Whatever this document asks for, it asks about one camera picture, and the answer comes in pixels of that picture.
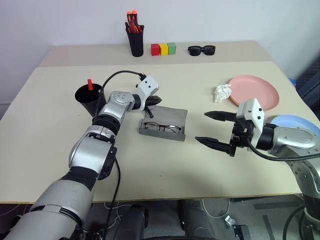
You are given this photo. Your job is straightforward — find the grey glasses case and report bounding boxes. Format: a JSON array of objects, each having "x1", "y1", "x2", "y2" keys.
[{"x1": 137, "y1": 104, "x2": 189, "y2": 143}]

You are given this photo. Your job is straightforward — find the tall black pen holder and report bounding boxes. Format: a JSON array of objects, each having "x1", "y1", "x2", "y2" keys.
[{"x1": 125, "y1": 24, "x2": 145, "y2": 58}]

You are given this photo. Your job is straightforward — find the black sunglasses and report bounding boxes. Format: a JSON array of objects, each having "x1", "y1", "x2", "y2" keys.
[{"x1": 187, "y1": 44, "x2": 216, "y2": 57}]

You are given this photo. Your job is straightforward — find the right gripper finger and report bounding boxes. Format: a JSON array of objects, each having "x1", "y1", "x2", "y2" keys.
[
  {"x1": 203, "y1": 110, "x2": 238, "y2": 123},
  {"x1": 194, "y1": 136, "x2": 232, "y2": 154}
]

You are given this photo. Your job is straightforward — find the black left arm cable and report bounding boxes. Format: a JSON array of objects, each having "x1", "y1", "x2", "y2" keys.
[{"x1": 94, "y1": 70, "x2": 148, "y2": 240}]

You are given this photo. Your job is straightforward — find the pink plate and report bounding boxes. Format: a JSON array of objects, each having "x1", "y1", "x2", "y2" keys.
[{"x1": 227, "y1": 75, "x2": 280, "y2": 112}]

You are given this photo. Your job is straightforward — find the dark chair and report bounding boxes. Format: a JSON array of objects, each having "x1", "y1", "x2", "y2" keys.
[{"x1": 294, "y1": 56, "x2": 320, "y2": 111}]

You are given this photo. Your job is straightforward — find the thin-framed clear eyeglasses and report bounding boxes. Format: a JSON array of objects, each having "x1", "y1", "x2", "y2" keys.
[{"x1": 144, "y1": 121, "x2": 183, "y2": 134}]

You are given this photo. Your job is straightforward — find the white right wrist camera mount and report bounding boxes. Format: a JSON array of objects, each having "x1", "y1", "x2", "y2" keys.
[{"x1": 235, "y1": 97, "x2": 267, "y2": 146}]

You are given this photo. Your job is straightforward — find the wide black pen cup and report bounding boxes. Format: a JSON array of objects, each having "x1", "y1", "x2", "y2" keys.
[{"x1": 74, "y1": 83, "x2": 104, "y2": 118}]

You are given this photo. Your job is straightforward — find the thin white floor cable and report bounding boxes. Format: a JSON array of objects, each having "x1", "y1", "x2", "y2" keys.
[{"x1": 104, "y1": 201, "x2": 132, "y2": 227}]

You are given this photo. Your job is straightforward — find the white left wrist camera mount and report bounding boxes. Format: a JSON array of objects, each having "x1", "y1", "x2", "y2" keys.
[{"x1": 135, "y1": 75, "x2": 160, "y2": 112}]

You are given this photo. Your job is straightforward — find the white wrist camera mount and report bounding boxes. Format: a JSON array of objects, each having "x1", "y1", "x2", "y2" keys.
[
  {"x1": 235, "y1": 97, "x2": 267, "y2": 146},
  {"x1": 135, "y1": 75, "x2": 160, "y2": 112}
]

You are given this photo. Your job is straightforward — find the dark rounded shape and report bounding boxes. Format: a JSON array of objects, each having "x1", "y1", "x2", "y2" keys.
[
  {"x1": 111, "y1": 203, "x2": 151, "y2": 240},
  {"x1": 178, "y1": 199, "x2": 214, "y2": 240}
]

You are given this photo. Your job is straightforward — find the blue plate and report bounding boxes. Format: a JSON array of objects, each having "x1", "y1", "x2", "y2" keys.
[{"x1": 270, "y1": 114, "x2": 314, "y2": 137}]

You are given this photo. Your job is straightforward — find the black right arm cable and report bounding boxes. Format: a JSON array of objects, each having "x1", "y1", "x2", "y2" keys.
[{"x1": 245, "y1": 139, "x2": 320, "y2": 240}]

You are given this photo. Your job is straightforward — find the grey cable connector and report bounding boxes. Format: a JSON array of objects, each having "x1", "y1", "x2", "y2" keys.
[{"x1": 224, "y1": 215, "x2": 237, "y2": 229}]

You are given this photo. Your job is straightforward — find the black floor box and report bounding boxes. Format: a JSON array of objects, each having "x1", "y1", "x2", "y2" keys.
[{"x1": 233, "y1": 224, "x2": 252, "y2": 240}]

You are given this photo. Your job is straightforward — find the crumpled white paper ball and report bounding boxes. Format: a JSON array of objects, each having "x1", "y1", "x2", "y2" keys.
[{"x1": 213, "y1": 83, "x2": 233, "y2": 104}]

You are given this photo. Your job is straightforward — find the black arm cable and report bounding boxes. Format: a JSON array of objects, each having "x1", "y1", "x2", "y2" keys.
[
  {"x1": 245, "y1": 139, "x2": 320, "y2": 240},
  {"x1": 94, "y1": 70, "x2": 148, "y2": 240}
]

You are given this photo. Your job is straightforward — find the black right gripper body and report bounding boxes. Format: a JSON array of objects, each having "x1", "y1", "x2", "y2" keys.
[{"x1": 228, "y1": 118, "x2": 255, "y2": 158}]

